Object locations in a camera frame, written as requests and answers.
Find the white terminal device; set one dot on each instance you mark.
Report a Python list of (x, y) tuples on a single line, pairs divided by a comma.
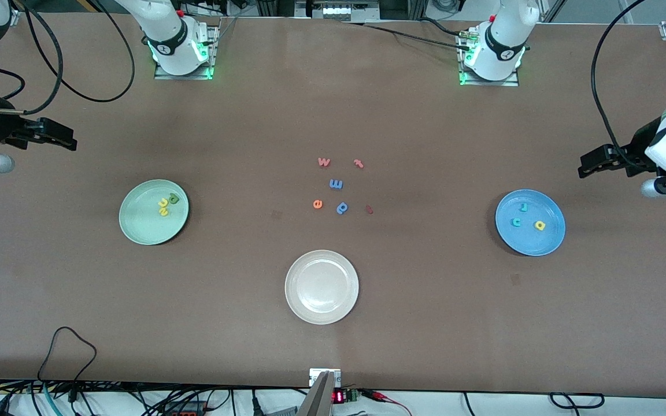
[(339, 11)]

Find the pink letter w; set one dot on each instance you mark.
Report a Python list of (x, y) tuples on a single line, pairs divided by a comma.
[(324, 162)]

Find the blue letter m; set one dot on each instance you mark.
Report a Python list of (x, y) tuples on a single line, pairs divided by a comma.
[(336, 184)]

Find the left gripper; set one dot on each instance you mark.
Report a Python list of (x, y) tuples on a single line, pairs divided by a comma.
[(635, 151)]

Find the blue plate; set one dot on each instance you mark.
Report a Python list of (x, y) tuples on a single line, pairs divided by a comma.
[(535, 240)]

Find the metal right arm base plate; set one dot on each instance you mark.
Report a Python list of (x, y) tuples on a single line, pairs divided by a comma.
[(214, 40)]

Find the silver camera mount bracket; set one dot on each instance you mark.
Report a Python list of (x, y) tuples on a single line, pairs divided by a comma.
[(315, 375)]

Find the yellow letter a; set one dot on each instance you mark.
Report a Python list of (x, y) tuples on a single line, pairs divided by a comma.
[(539, 225)]

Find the red LED display module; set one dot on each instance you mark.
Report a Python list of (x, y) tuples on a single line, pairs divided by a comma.
[(339, 397)]

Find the red black box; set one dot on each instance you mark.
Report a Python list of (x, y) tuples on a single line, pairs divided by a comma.
[(185, 411)]

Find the grey camera mount bar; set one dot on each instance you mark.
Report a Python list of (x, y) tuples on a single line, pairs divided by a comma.
[(318, 401)]

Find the green plate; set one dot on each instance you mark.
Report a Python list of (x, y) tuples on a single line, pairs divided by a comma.
[(142, 222)]

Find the cream plate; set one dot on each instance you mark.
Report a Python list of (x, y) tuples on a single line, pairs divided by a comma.
[(321, 287)]

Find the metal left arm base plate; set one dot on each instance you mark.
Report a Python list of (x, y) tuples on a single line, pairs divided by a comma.
[(477, 82)]

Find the blue letter p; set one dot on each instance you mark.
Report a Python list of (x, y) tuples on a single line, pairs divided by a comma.
[(342, 207)]

